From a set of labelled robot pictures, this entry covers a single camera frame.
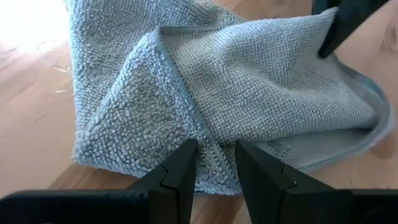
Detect grey microfiber towel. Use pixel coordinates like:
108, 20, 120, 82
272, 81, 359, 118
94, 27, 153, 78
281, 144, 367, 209
63, 0, 396, 196

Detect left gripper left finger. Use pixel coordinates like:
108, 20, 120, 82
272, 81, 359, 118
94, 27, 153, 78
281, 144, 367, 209
0, 139, 197, 224

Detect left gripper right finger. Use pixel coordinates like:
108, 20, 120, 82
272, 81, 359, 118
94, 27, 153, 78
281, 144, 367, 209
235, 138, 398, 224

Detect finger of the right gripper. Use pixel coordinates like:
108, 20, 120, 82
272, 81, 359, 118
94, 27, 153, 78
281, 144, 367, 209
312, 0, 389, 59

